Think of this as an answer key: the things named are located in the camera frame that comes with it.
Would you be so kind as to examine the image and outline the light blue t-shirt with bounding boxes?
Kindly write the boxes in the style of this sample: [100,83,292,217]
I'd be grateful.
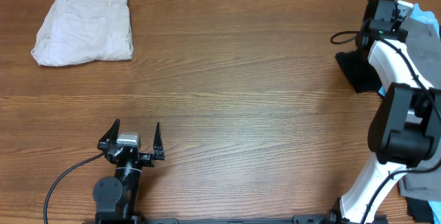
[411,3,440,34]

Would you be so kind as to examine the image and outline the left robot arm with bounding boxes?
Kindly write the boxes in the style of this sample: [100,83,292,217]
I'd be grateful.
[92,119,165,223]

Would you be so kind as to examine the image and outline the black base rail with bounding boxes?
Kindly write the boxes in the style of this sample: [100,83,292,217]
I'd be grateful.
[82,213,390,224]

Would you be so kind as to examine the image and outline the black garment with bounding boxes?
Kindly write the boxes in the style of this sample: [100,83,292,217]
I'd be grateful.
[335,49,382,93]

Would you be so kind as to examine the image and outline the folded beige shorts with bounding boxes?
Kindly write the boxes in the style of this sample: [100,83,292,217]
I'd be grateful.
[31,0,134,67]

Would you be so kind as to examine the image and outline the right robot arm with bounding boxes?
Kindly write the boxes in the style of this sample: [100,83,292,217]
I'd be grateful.
[327,0,440,223]

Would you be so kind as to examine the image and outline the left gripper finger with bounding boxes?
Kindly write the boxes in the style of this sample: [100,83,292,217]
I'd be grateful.
[99,119,120,143]
[153,122,163,154]

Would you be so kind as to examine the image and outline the grey shorts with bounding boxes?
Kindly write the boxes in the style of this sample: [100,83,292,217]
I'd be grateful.
[399,19,440,201]

